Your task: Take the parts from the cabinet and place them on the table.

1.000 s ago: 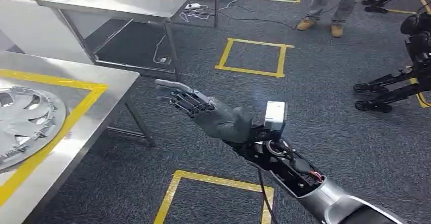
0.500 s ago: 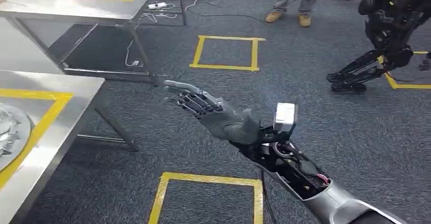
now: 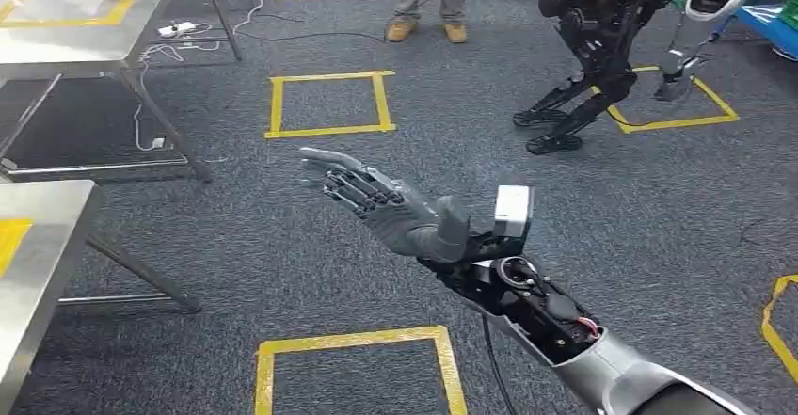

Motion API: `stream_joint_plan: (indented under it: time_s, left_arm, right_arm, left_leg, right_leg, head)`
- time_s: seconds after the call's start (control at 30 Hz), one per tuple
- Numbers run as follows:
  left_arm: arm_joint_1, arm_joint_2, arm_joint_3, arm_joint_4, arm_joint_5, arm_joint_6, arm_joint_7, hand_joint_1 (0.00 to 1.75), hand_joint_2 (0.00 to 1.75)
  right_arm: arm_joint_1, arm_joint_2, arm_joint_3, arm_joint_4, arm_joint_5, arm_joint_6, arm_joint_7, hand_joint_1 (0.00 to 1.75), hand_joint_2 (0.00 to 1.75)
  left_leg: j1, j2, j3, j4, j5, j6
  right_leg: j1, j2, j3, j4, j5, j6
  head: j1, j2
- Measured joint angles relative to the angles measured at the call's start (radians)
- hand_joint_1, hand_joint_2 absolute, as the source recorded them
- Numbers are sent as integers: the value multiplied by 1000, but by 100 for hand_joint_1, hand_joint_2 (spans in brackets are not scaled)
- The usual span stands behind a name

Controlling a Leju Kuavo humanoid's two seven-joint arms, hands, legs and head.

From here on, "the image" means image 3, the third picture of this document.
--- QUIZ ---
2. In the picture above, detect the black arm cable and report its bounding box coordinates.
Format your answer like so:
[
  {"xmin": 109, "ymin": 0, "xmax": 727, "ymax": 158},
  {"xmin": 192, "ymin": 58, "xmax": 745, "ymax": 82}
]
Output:
[{"xmin": 480, "ymin": 315, "xmax": 519, "ymax": 415}]

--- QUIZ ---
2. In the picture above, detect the humanoid robot grey hand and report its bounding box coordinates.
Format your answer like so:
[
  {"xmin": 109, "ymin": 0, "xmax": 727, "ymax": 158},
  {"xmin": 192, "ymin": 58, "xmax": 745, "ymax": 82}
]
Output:
[{"xmin": 653, "ymin": 50, "xmax": 707, "ymax": 104}]

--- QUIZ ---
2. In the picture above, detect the dark metal table frame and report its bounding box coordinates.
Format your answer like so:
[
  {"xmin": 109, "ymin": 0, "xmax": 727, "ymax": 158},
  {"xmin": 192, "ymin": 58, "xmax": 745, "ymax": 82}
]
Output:
[{"xmin": 198, "ymin": 0, "xmax": 264, "ymax": 62}]

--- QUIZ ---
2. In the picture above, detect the yellow table tape outline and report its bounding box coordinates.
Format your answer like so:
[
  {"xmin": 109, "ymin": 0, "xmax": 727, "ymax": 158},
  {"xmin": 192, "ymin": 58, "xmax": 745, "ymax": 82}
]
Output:
[{"xmin": 0, "ymin": 0, "xmax": 138, "ymax": 29}]

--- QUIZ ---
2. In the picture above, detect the black floor cable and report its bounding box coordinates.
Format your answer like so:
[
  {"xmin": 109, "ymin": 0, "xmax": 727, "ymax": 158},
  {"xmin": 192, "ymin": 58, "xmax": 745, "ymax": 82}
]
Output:
[{"xmin": 235, "ymin": 11, "xmax": 389, "ymax": 44}]

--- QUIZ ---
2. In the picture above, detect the tan work shoe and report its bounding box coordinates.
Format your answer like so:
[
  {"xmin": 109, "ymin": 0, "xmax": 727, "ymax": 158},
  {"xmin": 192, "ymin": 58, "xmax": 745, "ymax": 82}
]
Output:
[
  {"xmin": 442, "ymin": 21, "xmax": 470, "ymax": 45},
  {"xmin": 383, "ymin": 17, "xmax": 418, "ymax": 43}
]

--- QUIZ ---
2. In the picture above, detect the steel work table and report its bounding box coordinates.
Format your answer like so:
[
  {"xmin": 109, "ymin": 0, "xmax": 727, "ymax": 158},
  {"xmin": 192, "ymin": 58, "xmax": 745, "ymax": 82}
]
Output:
[
  {"xmin": 0, "ymin": 179, "xmax": 204, "ymax": 415},
  {"xmin": 0, "ymin": 0, "xmax": 215, "ymax": 184}
]

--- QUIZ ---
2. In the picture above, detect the black-legged humanoid robot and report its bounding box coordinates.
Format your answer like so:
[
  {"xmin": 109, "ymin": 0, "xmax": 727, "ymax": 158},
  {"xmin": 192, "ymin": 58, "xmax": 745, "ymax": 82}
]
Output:
[{"xmin": 511, "ymin": 0, "xmax": 707, "ymax": 156}]

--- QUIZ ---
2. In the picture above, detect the yellow table tape strip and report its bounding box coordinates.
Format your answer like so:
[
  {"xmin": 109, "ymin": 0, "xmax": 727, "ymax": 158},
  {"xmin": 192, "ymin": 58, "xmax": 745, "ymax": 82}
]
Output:
[{"xmin": 0, "ymin": 217, "xmax": 34, "ymax": 279}]

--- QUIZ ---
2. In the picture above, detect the white power strip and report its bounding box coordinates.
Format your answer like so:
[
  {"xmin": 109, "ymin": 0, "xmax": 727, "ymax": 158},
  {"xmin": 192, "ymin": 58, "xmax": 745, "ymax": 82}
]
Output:
[{"xmin": 156, "ymin": 20, "xmax": 198, "ymax": 40}]

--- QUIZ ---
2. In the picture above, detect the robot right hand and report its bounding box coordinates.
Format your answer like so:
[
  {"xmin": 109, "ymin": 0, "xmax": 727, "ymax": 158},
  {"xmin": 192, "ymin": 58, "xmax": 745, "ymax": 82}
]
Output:
[{"xmin": 298, "ymin": 145, "xmax": 473, "ymax": 264}]

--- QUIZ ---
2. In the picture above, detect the yellow floor tape square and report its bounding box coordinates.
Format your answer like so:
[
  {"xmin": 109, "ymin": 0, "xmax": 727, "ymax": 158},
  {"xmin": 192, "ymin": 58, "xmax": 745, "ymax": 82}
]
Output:
[
  {"xmin": 253, "ymin": 325, "xmax": 470, "ymax": 415},
  {"xmin": 760, "ymin": 274, "xmax": 798, "ymax": 383},
  {"xmin": 263, "ymin": 70, "xmax": 398, "ymax": 141},
  {"xmin": 590, "ymin": 65, "xmax": 742, "ymax": 136}
]

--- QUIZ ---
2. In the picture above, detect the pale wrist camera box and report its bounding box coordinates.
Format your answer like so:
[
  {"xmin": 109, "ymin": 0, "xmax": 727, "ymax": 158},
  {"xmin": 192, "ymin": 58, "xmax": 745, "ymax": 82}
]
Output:
[{"xmin": 491, "ymin": 184, "xmax": 536, "ymax": 243}]

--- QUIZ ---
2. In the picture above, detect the white power cable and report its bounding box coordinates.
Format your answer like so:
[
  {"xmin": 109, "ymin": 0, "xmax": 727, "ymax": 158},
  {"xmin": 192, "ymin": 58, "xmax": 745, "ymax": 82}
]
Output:
[{"xmin": 132, "ymin": 0, "xmax": 264, "ymax": 152}]

